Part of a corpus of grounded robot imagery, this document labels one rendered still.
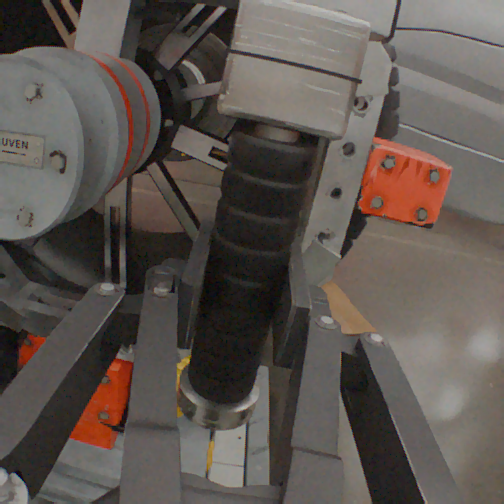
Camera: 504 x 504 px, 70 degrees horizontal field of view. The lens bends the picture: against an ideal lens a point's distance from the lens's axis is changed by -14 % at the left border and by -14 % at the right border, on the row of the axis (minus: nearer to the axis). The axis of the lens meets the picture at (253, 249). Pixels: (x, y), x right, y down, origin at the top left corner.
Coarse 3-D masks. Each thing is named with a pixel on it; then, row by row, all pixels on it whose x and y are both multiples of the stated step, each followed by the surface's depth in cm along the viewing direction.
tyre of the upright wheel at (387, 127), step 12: (384, 48) 40; (396, 72) 41; (396, 84) 42; (384, 96) 42; (396, 96) 42; (384, 108) 43; (396, 108) 43; (384, 120) 43; (396, 120) 43; (384, 132) 44; (396, 132) 44; (360, 216) 48; (348, 228) 48; (360, 228) 49; (348, 240) 49; (24, 264) 52; (336, 264) 51; (36, 276) 52; (60, 288) 53
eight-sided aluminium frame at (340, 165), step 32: (384, 64) 33; (352, 128) 36; (320, 160) 41; (352, 160) 37; (320, 192) 38; (352, 192) 38; (320, 224) 40; (0, 256) 47; (320, 256) 41; (0, 288) 44; (32, 288) 48; (0, 320) 45; (32, 320) 45; (128, 352) 47
